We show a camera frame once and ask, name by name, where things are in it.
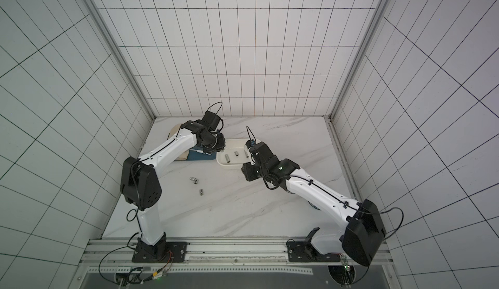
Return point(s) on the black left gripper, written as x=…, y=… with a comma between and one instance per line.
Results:
x=220, y=147

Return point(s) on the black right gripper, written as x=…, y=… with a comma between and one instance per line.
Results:
x=249, y=171

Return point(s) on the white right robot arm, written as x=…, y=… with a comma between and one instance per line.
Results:
x=361, y=229

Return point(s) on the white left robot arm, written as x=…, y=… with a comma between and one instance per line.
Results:
x=140, y=184

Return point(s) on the white storage box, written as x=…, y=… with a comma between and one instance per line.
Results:
x=236, y=144

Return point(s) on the dark teal tray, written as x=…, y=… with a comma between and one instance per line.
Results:
x=199, y=155

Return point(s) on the beige folded cloth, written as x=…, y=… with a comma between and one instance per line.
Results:
x=174, y=132

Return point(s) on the blue white patterned bowl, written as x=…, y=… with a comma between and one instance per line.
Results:
x=315, y=207

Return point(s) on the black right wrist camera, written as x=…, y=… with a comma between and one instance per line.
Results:
x=267, y=162

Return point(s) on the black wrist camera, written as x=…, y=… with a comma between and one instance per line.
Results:
x=267, y=162
x=212, y=121

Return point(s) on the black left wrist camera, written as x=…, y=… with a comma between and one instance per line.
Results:
x=212, y=121

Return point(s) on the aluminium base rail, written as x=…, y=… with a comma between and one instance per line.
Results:
x=181, y=255

